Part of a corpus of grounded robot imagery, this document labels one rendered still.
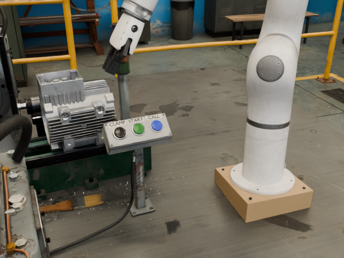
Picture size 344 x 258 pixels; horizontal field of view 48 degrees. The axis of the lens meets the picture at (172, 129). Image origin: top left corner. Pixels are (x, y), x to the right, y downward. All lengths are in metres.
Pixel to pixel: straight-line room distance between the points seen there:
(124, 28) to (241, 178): 0.55
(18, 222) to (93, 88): 0.67
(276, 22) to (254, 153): 0.36
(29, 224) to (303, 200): 0.81
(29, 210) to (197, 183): 0.74
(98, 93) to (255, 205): 0.56
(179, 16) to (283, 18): 5.18
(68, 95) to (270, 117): 0.57
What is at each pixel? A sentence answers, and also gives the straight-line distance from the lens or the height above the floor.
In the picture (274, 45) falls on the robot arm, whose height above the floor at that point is 1.28.
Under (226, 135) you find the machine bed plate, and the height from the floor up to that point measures 0.80.
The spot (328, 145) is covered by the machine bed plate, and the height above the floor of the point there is 0.80.
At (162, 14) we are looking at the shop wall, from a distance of 6.52.
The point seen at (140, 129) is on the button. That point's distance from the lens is 0.99.
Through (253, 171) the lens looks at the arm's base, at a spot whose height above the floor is 0.91.
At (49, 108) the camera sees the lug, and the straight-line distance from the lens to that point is 1.13.
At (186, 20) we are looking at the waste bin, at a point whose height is 0.32.
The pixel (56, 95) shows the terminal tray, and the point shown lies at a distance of 1.14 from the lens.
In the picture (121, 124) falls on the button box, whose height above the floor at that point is 1.08.
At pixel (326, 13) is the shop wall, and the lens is 8.09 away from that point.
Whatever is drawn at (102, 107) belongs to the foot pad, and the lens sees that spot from 1.14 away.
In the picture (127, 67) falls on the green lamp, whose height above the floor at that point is 1.05.
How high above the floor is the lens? 1.52
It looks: 27 degrees down
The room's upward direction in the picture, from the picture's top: straight up
